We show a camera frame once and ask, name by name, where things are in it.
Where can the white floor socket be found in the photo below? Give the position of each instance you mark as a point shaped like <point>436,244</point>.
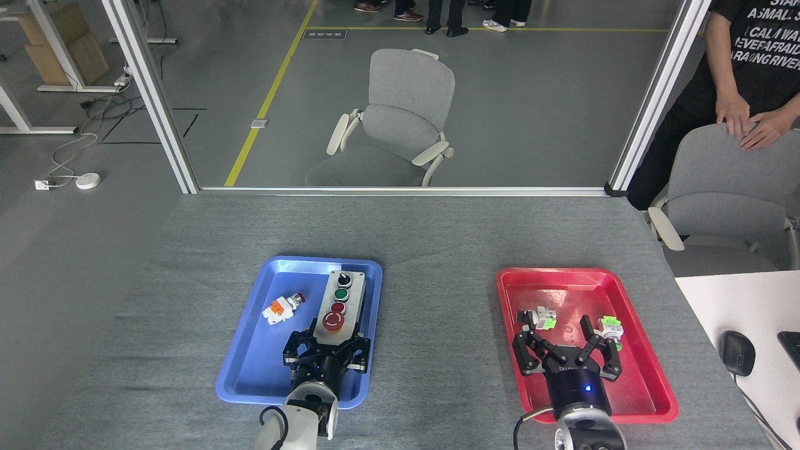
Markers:
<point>42,185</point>

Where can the person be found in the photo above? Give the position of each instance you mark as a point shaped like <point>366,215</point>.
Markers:
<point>409,15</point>
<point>509,12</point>
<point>369,6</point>
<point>450,15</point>
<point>762,75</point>

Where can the blue plastic tray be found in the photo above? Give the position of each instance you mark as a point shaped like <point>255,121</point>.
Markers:
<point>275,356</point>

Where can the cardboard box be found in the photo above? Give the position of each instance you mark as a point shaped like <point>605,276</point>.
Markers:
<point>69,37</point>

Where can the person's right hand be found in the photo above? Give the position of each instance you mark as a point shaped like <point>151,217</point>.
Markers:
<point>732,115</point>

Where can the person's left hand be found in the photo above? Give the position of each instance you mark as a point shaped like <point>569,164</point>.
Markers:
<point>765,128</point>

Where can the white power strip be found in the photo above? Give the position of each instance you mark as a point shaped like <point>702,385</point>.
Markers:
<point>122,80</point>

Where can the white side table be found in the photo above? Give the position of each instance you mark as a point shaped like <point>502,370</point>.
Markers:
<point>750,300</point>

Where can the red push button switch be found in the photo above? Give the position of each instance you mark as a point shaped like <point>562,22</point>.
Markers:
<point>278,308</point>

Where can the green push button switch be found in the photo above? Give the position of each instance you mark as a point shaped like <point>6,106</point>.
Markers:
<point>609,324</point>

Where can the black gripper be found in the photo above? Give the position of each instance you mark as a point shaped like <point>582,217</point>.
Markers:
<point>319,372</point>
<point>578,387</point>

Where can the silver frame post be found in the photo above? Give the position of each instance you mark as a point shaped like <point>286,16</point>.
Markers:
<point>656,94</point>
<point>150,94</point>

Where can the black selector switch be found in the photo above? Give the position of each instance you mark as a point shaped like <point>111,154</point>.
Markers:
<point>542,317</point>

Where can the white desk frame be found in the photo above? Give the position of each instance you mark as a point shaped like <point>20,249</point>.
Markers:
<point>19,115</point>
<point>56,50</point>

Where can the silver frame rail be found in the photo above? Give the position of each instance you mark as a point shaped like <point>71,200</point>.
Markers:
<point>406,191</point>

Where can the white control box with buttons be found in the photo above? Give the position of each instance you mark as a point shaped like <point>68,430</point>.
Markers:
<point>354,300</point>

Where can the black keyboard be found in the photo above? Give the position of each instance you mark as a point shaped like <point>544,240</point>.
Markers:
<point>790,347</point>

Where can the black computer mouse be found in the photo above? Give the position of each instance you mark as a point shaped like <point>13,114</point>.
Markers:
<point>737,351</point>

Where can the red plastic tray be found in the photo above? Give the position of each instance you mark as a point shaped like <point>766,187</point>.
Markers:
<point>644,387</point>

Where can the grey office chair white armrests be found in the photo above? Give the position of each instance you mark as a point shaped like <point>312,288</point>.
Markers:
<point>725,187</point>
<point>406,81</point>

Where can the dark floor label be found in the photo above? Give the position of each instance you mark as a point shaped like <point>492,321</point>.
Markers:
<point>324,34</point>

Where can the metal floor plate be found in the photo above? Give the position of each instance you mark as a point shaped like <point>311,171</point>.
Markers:
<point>259,123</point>

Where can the white round floor device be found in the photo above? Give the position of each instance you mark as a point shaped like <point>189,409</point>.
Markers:
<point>88,180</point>

